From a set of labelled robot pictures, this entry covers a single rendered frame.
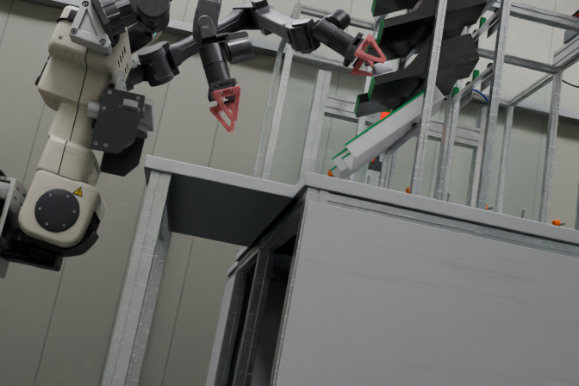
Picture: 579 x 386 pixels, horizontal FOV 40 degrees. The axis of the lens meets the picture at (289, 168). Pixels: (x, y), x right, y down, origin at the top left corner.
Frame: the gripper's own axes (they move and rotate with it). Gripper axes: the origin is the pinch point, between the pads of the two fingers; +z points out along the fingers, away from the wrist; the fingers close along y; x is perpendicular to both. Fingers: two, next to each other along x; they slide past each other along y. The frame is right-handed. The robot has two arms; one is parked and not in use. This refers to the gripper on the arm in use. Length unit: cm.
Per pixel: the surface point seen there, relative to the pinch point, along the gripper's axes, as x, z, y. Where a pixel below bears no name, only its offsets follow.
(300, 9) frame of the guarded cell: -54, -59, 120
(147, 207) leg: 66, -21, -21
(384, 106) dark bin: 1.2, 5.1, 19.1
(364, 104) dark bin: 6.4, 0.7, 12.9
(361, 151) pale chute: 23.3, 8.9, -4.1
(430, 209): 33, 30, -28
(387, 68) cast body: 0.3, 2.0, -2.3
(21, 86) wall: 17, -239, 324
